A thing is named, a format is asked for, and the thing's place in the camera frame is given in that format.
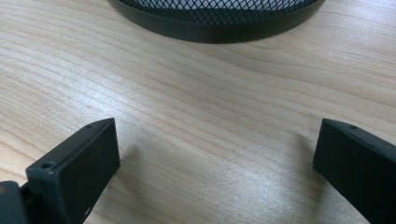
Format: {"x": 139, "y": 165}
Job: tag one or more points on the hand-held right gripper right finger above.
{"x": 358, "y": 168}

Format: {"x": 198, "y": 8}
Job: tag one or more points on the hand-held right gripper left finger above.
{"x": 81, "y": 165}

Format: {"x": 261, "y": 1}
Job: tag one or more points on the black mesh trash can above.
{"x": 214, "y": 31}

